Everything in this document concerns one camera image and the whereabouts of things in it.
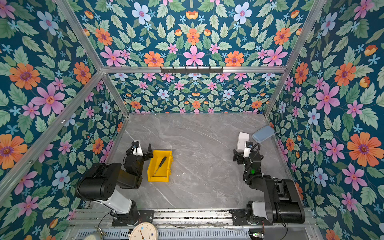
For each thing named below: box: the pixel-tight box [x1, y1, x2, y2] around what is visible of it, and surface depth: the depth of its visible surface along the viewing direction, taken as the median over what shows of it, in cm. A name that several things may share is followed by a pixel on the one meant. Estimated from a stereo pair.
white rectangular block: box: [236, 132, 250, 153], surface depth 101 cm
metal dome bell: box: [82, 232, 104, 240], surface depth 67 cm
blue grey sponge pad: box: [252, 125, 276, 143], surface depth 107 cm
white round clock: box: [129, 222, 159, 240], surface depth 69 cm
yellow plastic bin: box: [147, 150, 174, 183], surface depth 90 cm
